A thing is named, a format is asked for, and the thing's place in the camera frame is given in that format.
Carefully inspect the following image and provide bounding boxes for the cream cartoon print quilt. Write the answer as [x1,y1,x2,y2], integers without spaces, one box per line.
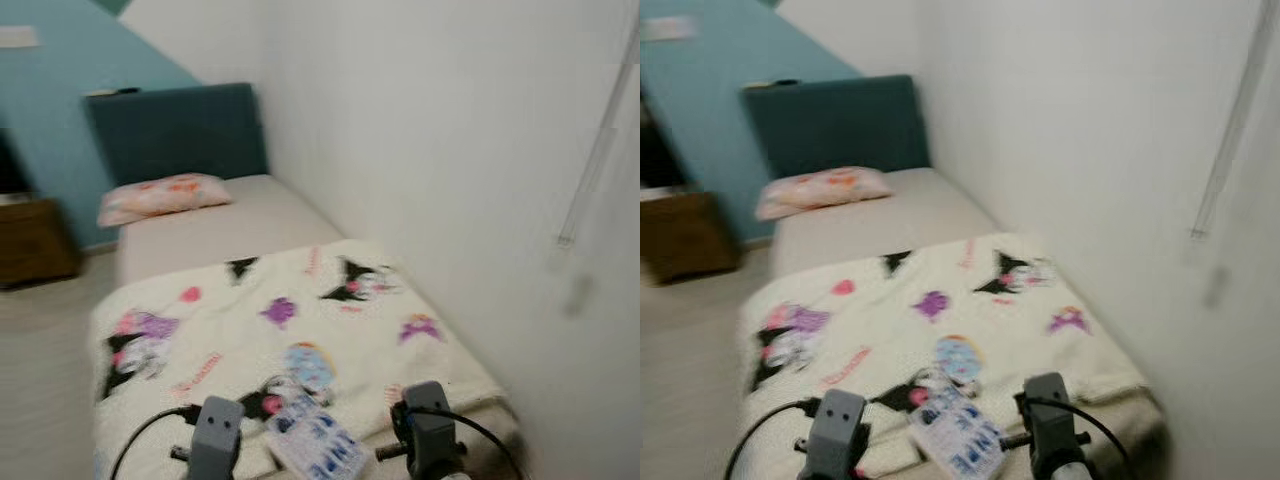
[738,233,1151,480]
[88,238,506,480]

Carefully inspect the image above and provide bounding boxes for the bed with cream sheet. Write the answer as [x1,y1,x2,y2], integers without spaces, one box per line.
[115,175,523,480]
[765,168,1167,480]

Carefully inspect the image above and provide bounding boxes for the white book with blue letters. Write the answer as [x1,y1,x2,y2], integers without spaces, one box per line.
[908,385,1007,480]
[265,393,369,480]

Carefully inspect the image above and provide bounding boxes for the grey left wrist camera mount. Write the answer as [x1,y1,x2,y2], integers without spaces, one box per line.
[805,390,869,480]
[188,396,246,480]

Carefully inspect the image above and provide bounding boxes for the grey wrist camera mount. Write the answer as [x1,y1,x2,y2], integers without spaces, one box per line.
[402,380,459,479]
[188,396,246,480]
[1024,372,1079,480]
[805,390,869,480]

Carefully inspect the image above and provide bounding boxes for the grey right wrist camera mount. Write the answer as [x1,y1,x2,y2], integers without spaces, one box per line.
[1024,372,1079,480]
[402,380,459,479]

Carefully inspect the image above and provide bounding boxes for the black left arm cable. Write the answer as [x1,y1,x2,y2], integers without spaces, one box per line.
[110,405,201,480]
[725,398,821,480]

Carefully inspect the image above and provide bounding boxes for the window blind pull cord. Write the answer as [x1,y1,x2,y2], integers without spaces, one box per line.
[557,30,641,247]
[1190,0,1280,241]

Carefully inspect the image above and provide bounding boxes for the pink pillow with orange patches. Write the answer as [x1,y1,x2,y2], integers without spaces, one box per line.
[97,173,233,228]
[755,166,894,221]

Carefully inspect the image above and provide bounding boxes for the teal upholstered headboard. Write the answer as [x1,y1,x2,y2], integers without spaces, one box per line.
[742,75,931,180]
[85,83,269,187]

